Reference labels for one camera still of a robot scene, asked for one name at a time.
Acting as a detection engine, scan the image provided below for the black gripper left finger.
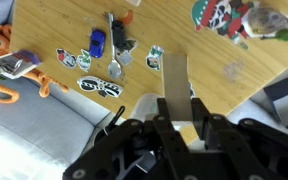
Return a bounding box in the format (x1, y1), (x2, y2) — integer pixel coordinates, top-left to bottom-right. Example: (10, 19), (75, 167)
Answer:
(62, 98), (192, 180)

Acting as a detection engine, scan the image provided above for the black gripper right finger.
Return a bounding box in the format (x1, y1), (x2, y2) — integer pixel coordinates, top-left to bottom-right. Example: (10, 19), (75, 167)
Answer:
(191, 97), (288, 180)

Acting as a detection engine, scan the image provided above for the plain wooden block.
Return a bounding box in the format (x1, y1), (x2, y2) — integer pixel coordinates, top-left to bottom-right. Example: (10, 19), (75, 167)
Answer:
(161, 52), (195, 123)

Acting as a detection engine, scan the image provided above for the white leather sofa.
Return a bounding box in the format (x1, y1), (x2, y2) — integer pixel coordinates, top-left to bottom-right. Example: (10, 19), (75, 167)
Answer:
(226, 54), (288, 142)

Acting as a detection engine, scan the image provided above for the green hat elf sticker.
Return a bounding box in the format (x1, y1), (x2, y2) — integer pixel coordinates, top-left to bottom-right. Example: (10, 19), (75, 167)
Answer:
(145, 44), (165, 72)

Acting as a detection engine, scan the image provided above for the black white sunglasses sticker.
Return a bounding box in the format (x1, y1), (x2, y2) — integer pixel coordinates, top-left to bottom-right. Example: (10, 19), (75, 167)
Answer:
(76, 75), (124, 99)

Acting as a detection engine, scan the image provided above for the navy blue box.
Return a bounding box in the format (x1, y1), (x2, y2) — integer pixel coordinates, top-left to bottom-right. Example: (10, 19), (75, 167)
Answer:
(262, 69), (288, 130)

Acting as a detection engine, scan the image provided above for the tree sticker with grey square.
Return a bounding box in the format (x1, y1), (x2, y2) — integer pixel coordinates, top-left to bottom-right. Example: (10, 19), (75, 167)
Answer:
(117, 39), (139, 66)

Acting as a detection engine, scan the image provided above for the green white figure sticker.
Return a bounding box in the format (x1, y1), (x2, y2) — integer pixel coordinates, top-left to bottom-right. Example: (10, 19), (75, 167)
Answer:
(76, 48), (93, 74)

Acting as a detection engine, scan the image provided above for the large red green Christmas sticker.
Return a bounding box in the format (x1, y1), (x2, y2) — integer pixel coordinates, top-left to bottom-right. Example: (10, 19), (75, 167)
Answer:
(190, 0), (262, 45)

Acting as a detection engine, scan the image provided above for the blue toy car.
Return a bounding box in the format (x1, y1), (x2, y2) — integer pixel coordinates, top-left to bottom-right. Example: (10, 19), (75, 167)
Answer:
(88, 28), (107, 60)

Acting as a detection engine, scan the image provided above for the red black face sticker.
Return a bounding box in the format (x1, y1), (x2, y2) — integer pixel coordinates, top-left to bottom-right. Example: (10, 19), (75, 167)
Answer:
(55, 47), (78, 70)

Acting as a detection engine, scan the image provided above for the grey fabric sofa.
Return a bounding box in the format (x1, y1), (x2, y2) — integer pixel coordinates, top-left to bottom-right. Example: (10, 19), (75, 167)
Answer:
(0, 0), (119, 180)

